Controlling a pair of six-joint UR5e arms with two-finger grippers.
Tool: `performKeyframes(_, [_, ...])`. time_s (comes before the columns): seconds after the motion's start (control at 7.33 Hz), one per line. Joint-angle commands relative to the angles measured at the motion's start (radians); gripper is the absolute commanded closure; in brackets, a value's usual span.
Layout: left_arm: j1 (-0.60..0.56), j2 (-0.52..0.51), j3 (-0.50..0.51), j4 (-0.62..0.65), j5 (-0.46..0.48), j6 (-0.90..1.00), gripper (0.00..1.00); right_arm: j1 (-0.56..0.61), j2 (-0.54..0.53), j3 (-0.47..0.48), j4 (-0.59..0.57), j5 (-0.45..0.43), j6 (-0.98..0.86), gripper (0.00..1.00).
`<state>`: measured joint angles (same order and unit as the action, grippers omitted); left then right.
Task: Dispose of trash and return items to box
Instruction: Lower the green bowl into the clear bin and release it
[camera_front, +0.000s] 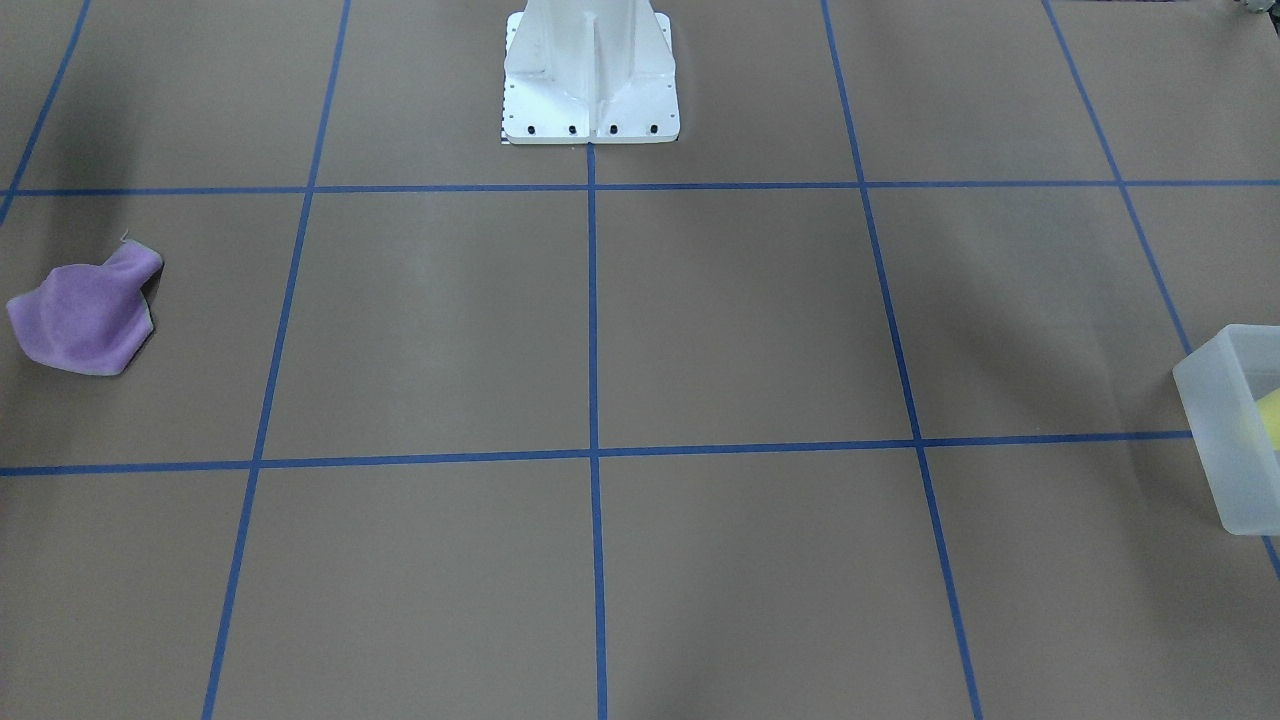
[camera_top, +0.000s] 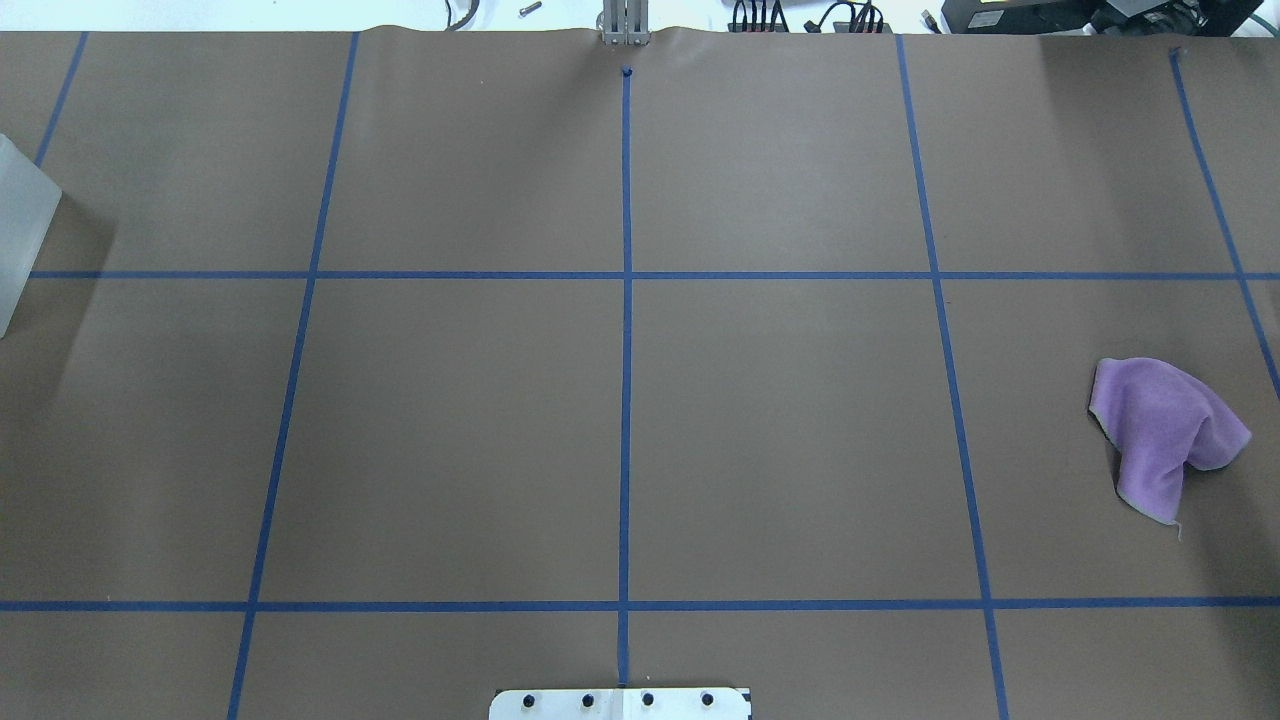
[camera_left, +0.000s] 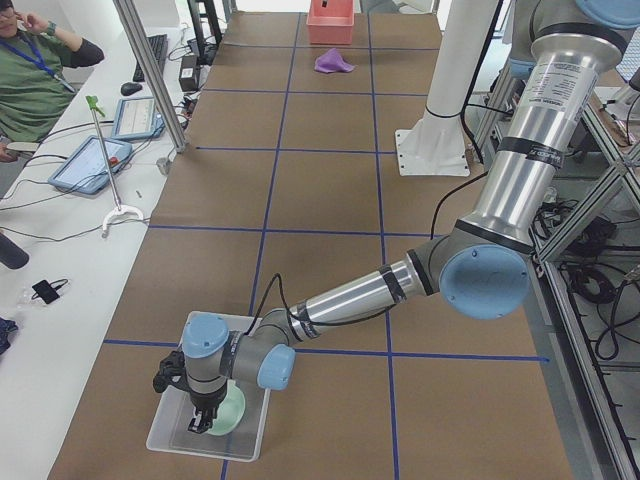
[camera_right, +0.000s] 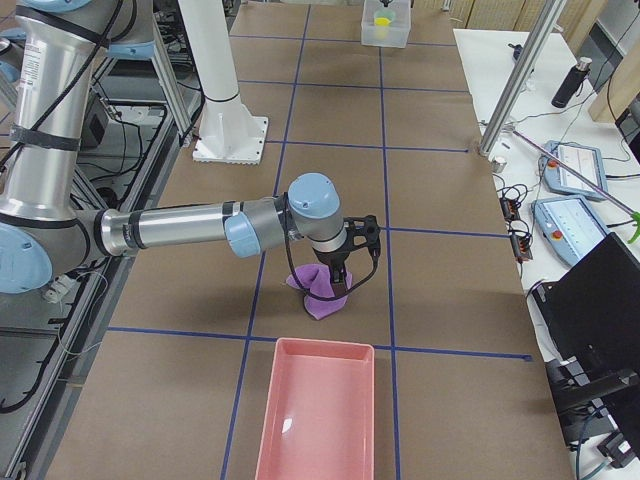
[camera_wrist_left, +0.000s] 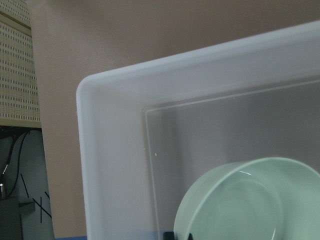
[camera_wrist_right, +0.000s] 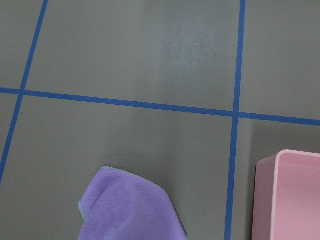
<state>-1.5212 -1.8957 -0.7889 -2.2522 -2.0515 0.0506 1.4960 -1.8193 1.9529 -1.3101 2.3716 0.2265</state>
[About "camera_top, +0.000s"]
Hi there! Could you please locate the purple microfiber cloth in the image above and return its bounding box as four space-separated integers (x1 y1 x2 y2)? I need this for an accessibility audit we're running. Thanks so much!
1088 357 1253 528

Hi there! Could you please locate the clear plastic bin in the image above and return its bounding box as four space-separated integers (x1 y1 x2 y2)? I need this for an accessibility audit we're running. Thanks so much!
1 135 61 334

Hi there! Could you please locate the aluminium frame post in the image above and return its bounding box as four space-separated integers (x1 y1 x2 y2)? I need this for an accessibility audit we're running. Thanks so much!
598 0 652 46

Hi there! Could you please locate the white pedestal base plate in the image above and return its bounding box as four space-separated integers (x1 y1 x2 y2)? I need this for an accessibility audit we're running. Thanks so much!
488 687 753 719

